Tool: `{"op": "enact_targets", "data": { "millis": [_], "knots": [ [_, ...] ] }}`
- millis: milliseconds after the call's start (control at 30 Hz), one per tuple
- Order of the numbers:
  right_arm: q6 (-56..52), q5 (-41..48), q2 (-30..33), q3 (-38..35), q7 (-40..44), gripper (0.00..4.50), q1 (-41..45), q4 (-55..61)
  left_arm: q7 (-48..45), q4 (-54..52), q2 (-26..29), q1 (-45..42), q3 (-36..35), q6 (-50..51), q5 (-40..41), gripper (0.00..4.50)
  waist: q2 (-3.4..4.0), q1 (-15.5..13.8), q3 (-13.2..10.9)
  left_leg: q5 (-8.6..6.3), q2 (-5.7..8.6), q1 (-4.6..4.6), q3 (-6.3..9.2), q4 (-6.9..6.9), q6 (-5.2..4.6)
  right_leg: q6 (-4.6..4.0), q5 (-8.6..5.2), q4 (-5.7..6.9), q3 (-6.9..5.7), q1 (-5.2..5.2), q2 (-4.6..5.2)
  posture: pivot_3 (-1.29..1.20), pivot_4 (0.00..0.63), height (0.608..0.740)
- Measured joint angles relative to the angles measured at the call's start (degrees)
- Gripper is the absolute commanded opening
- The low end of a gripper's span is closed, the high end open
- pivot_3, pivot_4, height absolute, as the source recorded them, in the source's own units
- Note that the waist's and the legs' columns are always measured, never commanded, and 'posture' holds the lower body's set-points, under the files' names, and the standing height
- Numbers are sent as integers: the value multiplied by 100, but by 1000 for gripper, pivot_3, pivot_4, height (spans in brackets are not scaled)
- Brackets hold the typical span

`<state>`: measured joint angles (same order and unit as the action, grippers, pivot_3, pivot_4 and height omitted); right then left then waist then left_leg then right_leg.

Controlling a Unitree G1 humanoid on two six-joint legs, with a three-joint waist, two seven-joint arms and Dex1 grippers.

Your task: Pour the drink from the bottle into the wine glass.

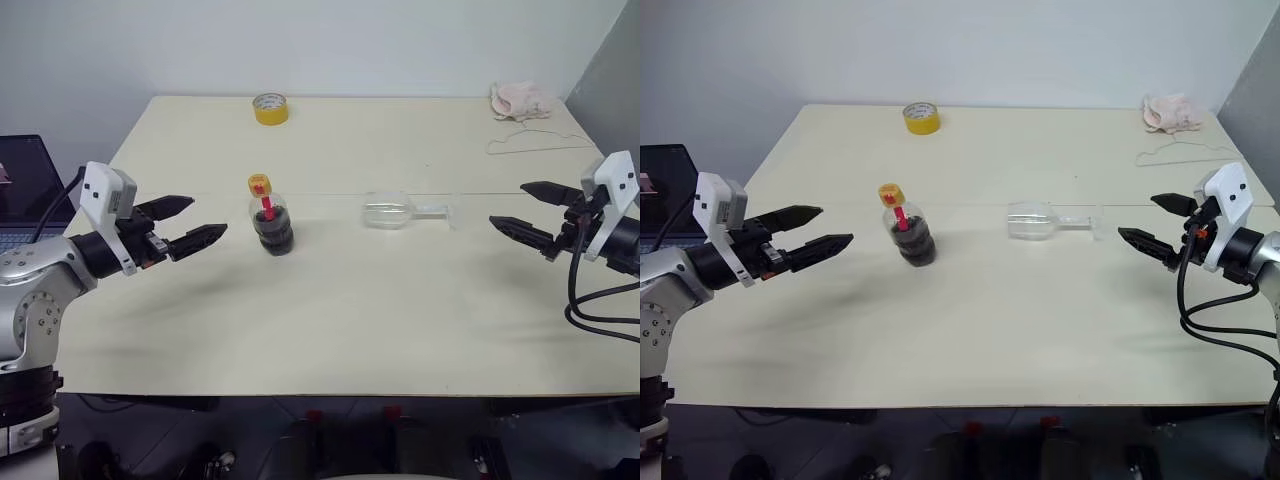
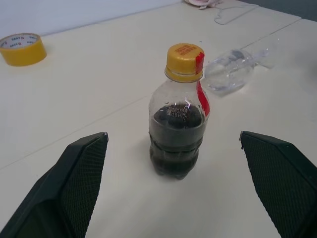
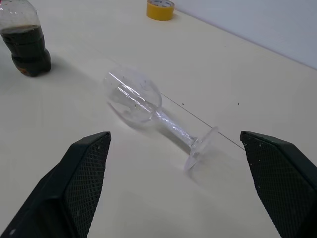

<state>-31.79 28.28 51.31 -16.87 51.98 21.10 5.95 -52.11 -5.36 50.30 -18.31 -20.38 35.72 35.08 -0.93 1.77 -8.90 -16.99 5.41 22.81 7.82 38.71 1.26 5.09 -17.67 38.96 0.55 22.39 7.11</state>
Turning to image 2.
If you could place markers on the clear plastic bottle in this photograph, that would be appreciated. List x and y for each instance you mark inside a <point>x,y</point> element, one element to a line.
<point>227,72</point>

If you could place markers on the yellow bottle cap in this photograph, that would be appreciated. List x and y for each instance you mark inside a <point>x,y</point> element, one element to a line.
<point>182,58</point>

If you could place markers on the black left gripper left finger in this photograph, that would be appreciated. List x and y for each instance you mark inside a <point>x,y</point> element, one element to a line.
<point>62,188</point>

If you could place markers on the pink crumpled cloth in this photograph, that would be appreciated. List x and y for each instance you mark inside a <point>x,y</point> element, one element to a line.
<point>200,2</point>

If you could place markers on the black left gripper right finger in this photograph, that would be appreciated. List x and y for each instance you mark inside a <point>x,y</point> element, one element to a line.
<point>284,186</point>

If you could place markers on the cola bottle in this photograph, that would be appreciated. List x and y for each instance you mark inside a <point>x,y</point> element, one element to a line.
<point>173,138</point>

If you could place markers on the yellow tape roll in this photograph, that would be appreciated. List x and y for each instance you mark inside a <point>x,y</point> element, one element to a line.
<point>24,55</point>

